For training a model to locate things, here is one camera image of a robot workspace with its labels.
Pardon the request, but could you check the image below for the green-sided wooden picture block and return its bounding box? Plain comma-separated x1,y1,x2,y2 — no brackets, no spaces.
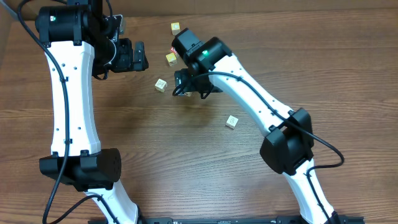
226,115,239,129

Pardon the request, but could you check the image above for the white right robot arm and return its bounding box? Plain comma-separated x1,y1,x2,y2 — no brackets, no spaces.
172,29,340,223

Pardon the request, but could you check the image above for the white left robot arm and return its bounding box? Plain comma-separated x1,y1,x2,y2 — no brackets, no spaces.
35,0,149,223

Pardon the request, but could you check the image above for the plain wooden picture block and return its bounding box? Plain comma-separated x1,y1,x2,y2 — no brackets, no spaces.
155,79,168,92

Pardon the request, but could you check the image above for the yellow wooden block left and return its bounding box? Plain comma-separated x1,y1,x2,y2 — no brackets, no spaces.
165,53,177,67

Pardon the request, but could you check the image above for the yellow wooden block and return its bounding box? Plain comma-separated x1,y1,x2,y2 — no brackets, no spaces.
165,53,177,67
170,22,180,35

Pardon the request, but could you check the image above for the red block letter C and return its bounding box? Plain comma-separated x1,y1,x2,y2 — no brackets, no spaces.
170,47,178,54

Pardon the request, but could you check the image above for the far yellow wooden block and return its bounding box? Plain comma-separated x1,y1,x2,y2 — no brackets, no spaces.
170,22,180,35

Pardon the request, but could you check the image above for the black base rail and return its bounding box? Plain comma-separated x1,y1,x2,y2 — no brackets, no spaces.
87,215,365,224

